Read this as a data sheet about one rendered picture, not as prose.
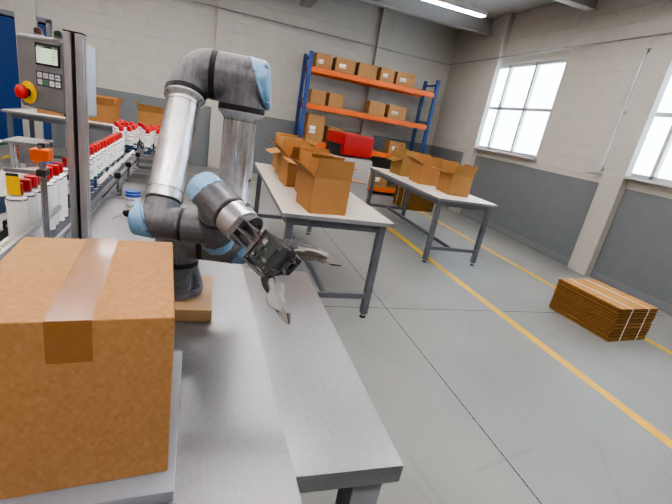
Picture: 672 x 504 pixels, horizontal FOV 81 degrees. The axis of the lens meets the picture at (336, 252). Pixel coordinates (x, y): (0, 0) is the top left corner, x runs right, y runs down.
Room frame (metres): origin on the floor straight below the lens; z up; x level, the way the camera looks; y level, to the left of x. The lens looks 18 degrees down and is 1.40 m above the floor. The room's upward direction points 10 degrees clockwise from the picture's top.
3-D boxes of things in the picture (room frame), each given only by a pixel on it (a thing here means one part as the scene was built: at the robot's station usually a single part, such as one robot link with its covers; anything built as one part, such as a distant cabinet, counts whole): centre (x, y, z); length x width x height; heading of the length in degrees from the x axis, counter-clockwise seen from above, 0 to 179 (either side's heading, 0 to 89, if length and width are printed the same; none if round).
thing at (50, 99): (1.18, 0.87, 1.38); 0.17 x 0.10 x 0.19; 77
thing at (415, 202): (7.87, -1.34, 0.18); 0.64 x 0.52 x 0.37; 112
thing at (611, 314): (3.53, -2.56, 0.16); 0.64 x 0.53 x 0.31; 24
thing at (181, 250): (1.03, 0.43, 1.03); 0.13 x 0.12 x 0.14; 99
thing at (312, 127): (8.76, -0.08, 1.26); 2.77 x 0.60 x 2.51; 109
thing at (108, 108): (5.93, 3.70, 0.96); 0.44 x 0.44 x 0.37; 16
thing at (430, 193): (5.54, -1.03, 0.39); 2.20 x 0.80 x 0.78; 19
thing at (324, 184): (2.81, 0.17, 0.97); 0.51 x 0.42 x 0.37; 114
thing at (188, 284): (1.02, 0.44, 0.91); 0.15 x 0.15 x 0.10
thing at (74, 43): (1.14, 0.79, 1.16); 0.04 x 0.04 x 0.67; 21
